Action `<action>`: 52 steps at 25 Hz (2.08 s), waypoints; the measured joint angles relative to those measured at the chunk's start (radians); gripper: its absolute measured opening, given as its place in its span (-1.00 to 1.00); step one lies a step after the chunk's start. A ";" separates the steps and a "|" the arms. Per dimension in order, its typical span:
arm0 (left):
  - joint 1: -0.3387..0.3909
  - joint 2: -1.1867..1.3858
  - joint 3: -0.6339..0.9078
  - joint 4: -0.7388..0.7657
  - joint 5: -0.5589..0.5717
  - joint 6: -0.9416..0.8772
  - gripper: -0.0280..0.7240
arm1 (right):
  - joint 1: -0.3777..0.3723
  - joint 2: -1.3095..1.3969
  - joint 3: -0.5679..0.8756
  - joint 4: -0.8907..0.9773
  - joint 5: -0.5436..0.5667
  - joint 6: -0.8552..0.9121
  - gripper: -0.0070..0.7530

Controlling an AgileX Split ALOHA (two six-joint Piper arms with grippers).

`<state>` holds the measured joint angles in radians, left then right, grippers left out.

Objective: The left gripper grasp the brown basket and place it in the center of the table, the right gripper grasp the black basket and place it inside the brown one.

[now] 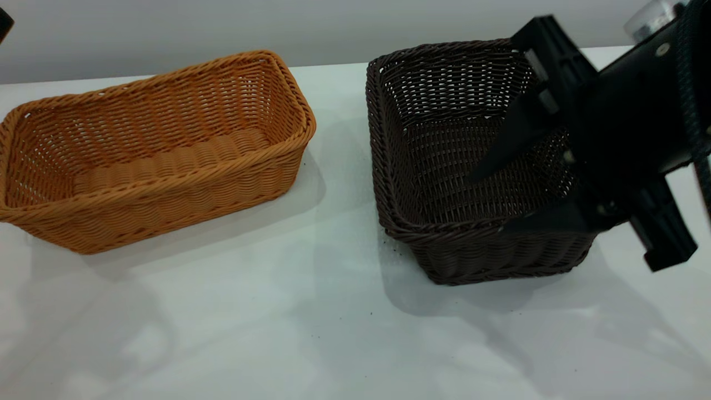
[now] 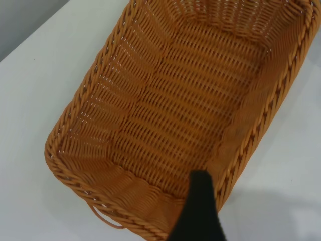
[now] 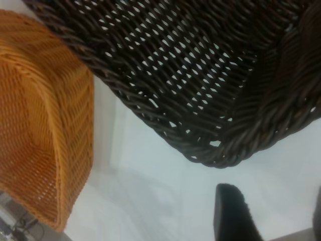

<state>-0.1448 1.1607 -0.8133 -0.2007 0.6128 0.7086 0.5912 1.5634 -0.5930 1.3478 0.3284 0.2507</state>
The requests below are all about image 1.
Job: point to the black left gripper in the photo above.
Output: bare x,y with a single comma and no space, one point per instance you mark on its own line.
4,25

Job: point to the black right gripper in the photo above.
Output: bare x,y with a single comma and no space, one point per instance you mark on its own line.
622,111

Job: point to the orange woven wicker basket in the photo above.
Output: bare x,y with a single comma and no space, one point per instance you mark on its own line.
166,222

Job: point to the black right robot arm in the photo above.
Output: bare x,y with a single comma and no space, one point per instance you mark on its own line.
706,83

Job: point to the dark brown woven wicker basket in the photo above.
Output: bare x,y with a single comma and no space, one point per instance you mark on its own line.
433,139

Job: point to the clear right wrist camera mount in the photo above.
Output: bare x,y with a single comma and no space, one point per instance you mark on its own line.
652,16

